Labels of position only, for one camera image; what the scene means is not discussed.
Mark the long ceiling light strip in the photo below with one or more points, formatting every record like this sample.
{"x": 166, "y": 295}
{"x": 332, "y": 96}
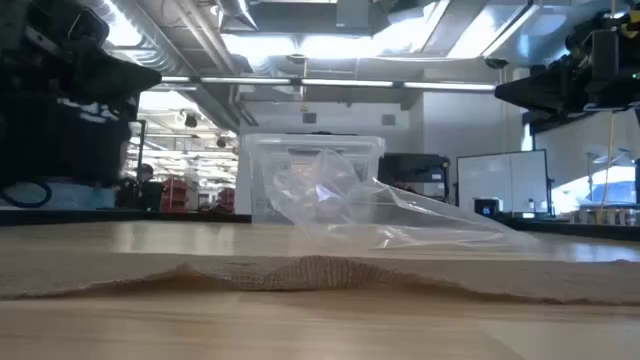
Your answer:
{"x": 345, "y": 82}

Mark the person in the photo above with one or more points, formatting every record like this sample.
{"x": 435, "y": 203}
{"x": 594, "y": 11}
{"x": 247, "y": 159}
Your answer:
{"x": 147, "y": 190}

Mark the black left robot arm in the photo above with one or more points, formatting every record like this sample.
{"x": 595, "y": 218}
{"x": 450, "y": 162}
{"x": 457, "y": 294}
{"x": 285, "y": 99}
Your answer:
{"x": 60, "y": 145}

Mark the clear plastic bag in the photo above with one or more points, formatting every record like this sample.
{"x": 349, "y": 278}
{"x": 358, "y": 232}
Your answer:
{"x": 380, "y": 215}

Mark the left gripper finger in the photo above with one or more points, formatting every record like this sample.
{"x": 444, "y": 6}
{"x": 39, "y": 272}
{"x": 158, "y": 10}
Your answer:
{"x": 110, "y": 77}

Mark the brown elastic bandage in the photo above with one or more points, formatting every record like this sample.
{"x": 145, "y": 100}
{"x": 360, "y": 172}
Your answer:
{"x": 320, "y": 277}

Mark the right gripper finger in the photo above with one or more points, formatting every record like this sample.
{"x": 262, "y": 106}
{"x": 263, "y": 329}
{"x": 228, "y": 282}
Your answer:
{"x": 540, "y": 92}

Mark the black gantry stand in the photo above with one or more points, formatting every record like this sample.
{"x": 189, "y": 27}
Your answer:
{"x": 141, "y": 145}

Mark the whiteboard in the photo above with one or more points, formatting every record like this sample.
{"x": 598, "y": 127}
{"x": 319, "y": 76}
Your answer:
{"x": 500, "y": 180}

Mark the red tool cart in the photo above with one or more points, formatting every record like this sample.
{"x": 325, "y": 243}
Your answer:
{"x": 172, "y": 195}
{"x": 226, "y": 200}

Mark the clear plastic storage box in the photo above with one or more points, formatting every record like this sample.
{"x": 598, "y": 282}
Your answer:
{"x": 270, "y": 165}

